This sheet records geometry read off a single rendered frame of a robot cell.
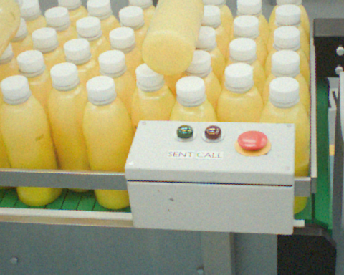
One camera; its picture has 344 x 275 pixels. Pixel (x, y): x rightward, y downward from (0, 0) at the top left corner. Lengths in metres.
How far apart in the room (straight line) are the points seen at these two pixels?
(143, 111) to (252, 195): 0.25
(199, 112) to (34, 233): 0.33
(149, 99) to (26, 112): 0.18
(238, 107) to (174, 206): 0.20
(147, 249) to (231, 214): 0.26
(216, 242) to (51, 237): 0.29
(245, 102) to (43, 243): 0.39
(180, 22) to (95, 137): 0.20
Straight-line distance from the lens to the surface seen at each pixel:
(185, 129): 0.89
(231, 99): 1.01
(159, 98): 1.03
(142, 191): 0.88
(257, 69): 1.08
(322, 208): 1.10
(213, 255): 0.98
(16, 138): 1.07
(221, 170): 0.85
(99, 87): 1.01
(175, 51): 0.99
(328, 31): 1.33
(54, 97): 1.07
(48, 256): 1.17
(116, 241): 1.11
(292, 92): 0.97
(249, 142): 0.87
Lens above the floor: 1.63
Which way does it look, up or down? 36 degrees down
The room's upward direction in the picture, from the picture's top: 6 degrees counter-clockwise
